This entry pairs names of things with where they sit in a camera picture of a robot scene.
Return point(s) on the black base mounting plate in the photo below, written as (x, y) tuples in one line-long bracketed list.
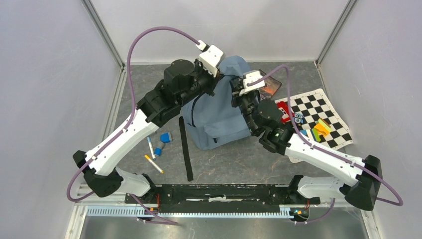
[(224, 198)]

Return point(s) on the black white checkered mat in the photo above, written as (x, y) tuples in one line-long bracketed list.
[(314, 105)]

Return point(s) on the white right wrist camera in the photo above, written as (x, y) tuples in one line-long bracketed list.
[(251, 81)]

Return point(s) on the yellow cap marker pen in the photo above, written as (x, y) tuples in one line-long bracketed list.
[(152, 162)]

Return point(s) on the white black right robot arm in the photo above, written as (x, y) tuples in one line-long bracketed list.
[(353, 178)]

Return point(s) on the owl pattern eraser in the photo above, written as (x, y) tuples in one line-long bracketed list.
[(299, 119)]

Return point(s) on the striped colour block stack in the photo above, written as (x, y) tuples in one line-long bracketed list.
[(312, 134)]

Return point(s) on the red toy block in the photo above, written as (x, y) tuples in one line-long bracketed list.
[(287, 113)]

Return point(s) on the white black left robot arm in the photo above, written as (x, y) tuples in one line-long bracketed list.
[(182, 81)]

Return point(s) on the blue grey glue stick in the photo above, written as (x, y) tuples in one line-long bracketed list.
[(159, 148)]

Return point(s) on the orange green toy blocks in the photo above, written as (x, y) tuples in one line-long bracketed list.
[(322, 127)]

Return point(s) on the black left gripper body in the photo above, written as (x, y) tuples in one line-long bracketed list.
[(207, 81)]

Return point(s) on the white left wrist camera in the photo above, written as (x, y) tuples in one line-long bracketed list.
[(211, 56)]

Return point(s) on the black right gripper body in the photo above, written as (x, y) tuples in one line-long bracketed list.
[(247, 103)]

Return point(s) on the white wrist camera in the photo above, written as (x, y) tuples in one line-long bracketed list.
[(211, 56), (251, 81)]

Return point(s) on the blue fabric backpack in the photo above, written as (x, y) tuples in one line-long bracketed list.
[(211, 121)]

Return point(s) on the blue pencil sharpener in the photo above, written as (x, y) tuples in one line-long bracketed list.
[(165, 138)]

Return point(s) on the slotted cable duct rail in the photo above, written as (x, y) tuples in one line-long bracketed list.
[(138, 211)]

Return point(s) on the dark orange paperback book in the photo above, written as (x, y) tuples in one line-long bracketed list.
[(271, 87)]

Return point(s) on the blue cap marker pen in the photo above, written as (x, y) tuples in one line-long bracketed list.
[(153, 156)]

